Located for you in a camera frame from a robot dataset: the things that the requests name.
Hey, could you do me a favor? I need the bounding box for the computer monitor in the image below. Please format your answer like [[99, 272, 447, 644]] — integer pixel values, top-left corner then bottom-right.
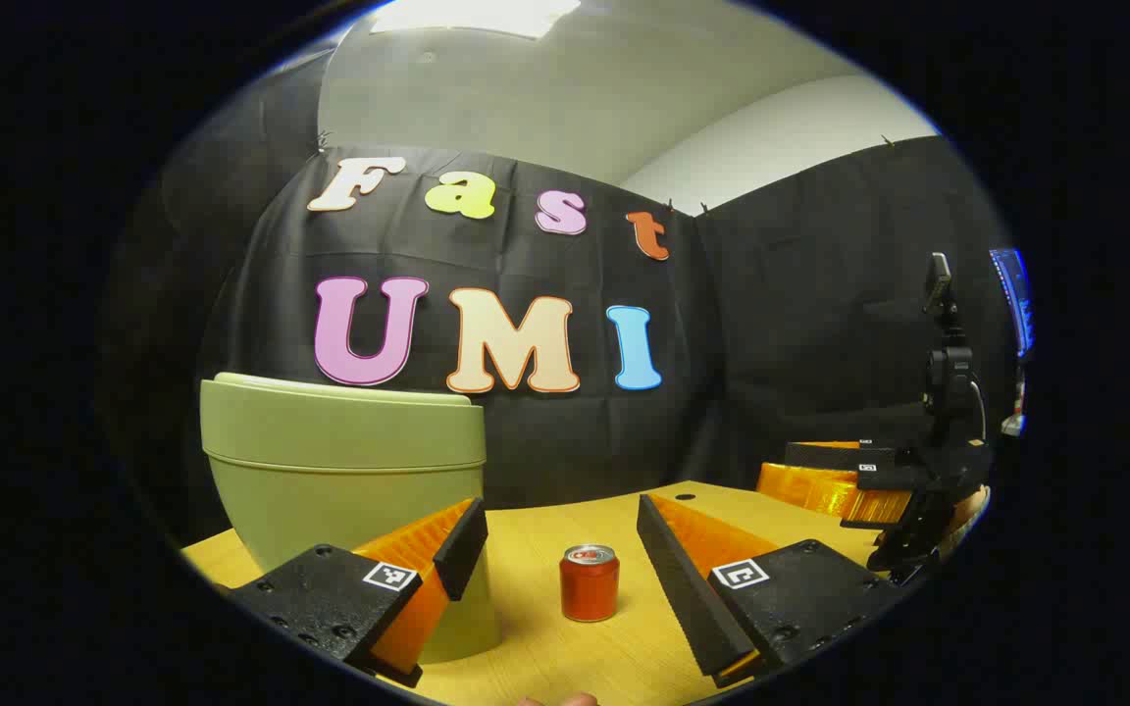
[[990, 247, 1035, 359]]

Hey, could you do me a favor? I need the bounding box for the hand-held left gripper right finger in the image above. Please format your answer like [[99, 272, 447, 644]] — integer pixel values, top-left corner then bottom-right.
[[636, 492, 906, 689]]

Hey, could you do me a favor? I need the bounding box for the red pop can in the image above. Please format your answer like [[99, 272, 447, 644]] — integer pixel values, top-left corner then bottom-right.
[[559, 544, 621, 624]]

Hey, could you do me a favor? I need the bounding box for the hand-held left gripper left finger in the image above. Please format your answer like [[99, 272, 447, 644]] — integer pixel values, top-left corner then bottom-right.
[[227, 497, 489, 689]]

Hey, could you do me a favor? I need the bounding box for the green desktop garbage bin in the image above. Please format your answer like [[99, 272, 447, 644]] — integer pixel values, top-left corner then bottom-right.
[[199, 371, 502, 666]]

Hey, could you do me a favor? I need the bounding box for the black backdrop cloth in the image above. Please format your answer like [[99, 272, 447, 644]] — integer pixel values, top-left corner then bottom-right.
[[99, 49, 1017, 550]]

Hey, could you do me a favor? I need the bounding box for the wooden desktop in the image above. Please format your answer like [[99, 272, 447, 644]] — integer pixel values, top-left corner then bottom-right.
[[180, 480, 993, 706]]

